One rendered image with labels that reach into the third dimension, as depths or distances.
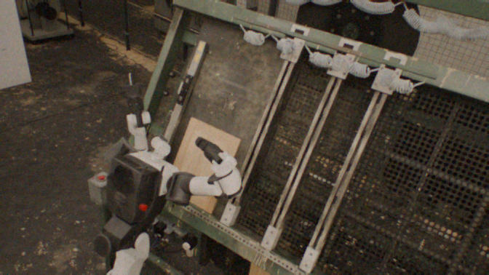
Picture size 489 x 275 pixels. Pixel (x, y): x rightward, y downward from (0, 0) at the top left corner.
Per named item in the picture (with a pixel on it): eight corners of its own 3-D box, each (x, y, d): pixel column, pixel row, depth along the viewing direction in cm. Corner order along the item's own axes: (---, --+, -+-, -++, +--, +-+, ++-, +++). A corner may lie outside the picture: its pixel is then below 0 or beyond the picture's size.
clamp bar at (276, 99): (223, 218, 235) (202, 224, 213) (298, 30, 221) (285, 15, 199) (236, 226, 230) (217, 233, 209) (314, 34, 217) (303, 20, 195)
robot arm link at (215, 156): (225, 151, 208) (236, 162, 200) (211, 166, 208) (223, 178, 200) (212, 142, 199) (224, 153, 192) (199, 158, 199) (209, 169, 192)
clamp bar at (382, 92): (299, 262, 214) (285, 273, 192) (388, 56, 200) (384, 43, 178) (316, 271, 210) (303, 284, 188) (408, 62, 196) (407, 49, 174)
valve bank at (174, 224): (126, 233, 257) (124, 206, 244) (142, 220, 268) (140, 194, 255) (185, 272, 237) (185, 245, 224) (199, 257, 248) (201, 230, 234)
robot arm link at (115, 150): (121, 169, 216) (112, 164, 202) (112, 157, 218) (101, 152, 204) (137, 154, 217) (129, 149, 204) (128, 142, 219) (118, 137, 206)
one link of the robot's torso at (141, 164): (135, 240, 182) (156, 171, 174) (86, 207, 196) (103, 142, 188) (175, 224, 209) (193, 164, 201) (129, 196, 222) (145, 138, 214)
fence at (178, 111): (151, 179, 258) (148, 179, 254) (203, 42, 247) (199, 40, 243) (157, 182, 256) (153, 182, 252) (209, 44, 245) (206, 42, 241)
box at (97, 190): (90, 201, 253) (87, 179, 243) (105, 191, 262) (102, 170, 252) (102, 209, 249) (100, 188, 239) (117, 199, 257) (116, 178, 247)
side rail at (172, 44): (130, 164, 273) (119, 164, 263) (185, 12, 261) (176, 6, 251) (137, 166, 271) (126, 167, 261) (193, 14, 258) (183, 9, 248)
